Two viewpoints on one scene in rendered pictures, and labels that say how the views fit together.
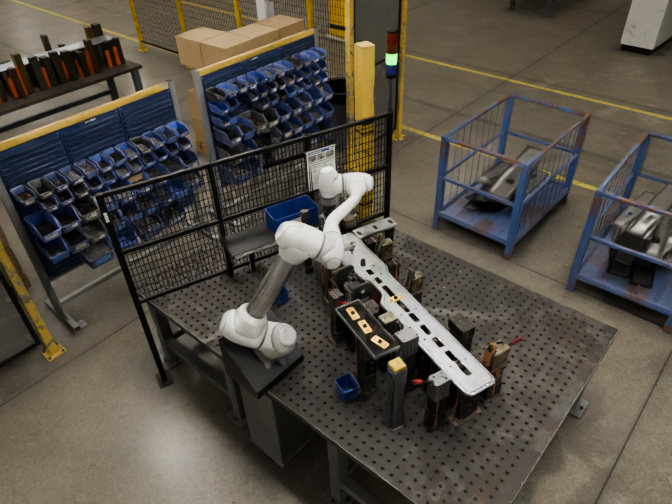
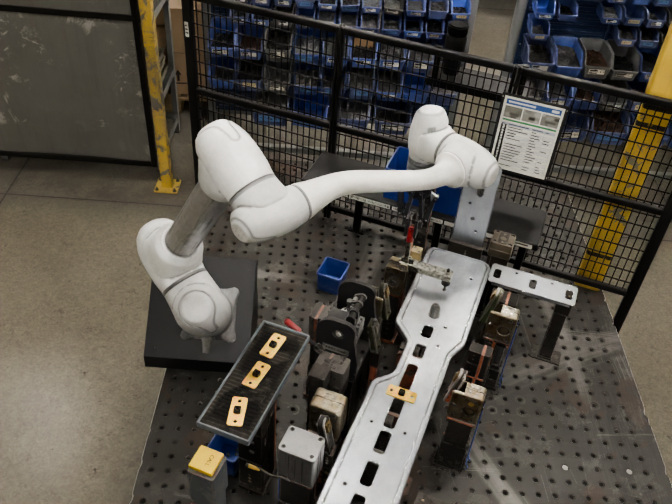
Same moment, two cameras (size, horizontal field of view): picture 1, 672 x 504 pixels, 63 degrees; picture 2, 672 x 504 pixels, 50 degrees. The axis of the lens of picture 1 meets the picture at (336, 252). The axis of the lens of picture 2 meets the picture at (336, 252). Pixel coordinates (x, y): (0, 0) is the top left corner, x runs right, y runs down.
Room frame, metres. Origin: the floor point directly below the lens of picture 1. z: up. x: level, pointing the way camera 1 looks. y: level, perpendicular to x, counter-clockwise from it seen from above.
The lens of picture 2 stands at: (1.13, -1.10, 2.61)
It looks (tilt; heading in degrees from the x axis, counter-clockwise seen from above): 41 degrees down; 46
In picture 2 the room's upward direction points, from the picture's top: 5 degrees clockwise
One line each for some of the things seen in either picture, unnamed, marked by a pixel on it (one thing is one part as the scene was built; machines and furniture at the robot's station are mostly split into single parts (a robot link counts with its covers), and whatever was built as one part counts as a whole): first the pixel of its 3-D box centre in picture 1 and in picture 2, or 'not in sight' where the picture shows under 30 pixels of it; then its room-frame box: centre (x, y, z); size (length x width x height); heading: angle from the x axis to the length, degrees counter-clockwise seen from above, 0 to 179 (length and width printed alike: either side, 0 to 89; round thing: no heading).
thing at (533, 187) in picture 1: (509, 171); not in sight; (4.35, -1.63, 0.47); 1.20 x 0.80 x 0.95; 136
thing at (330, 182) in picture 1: (330, 181); (431, 134); (2.52, 0.01, 1.55); 0.13 x 0.11 x 0.16; 91
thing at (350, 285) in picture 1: (354, 308); (344, 359); (2.17, -0.09, 0.94); 0.18 x 0.13 x 0.49; 28
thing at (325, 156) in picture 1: (321, 167); (525, 137); (3.12, 0.07, 1.30); 0.23 x 0.02 x 0.31; 118
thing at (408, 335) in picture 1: (404, 361); (299, 488); (1.81, -0.33, 0.90); 0.13 x 0.10 x 0.41; 118
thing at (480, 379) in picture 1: (398, 300); (401, 401); (2.16, -0.33, 1.00); 1.38 x 0.22 x 0.02; 28
